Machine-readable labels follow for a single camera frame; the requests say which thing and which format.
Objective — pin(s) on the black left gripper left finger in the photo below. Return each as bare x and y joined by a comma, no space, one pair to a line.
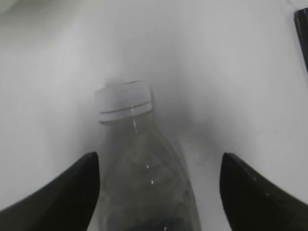
67,203

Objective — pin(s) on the black marker pen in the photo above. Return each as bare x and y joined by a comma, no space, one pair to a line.
301,25

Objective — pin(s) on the clear water bottle green label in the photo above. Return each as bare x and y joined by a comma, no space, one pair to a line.
144,184

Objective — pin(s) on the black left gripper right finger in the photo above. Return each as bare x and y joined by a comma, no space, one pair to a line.
253,203

